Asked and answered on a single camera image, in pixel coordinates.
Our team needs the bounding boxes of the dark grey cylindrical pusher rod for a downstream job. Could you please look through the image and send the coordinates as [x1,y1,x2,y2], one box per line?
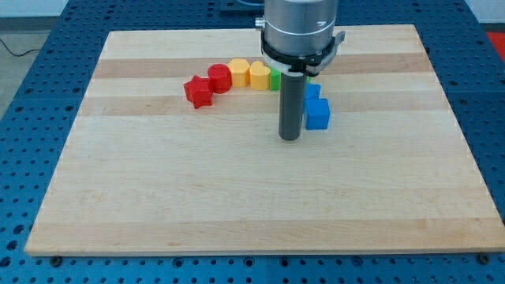
[279,73,307,140]

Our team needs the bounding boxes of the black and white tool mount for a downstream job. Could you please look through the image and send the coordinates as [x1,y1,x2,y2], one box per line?
[260,31,346,77]

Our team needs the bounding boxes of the blue cube block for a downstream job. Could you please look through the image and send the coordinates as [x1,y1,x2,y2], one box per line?
[305,99,331,130]

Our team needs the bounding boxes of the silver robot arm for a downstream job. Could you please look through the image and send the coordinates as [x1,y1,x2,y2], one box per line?
[256,0,346,140]

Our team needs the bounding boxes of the blue triangle block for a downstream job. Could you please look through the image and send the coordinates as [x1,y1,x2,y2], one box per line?
[305,83,321,100]

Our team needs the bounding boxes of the green block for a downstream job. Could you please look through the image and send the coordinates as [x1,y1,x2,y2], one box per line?
[270,68,281,91]

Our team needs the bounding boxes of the yellow heart block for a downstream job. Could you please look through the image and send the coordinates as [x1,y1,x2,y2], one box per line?
[249,61,271,90]

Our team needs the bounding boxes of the yellow hexagon block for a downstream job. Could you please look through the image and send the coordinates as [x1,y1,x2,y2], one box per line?
[228,58,250,88]

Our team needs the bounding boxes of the red cylinder block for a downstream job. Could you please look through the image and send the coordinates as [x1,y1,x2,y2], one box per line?
[208,64,232,94]

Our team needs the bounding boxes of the red star block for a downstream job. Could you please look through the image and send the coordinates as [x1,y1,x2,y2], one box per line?
[183,75,213,109]

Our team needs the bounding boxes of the wooden board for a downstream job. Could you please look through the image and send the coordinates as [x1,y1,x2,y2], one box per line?
[24,24,504,256]

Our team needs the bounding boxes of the black cable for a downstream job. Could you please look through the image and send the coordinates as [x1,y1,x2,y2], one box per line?
[0,38,43,58]

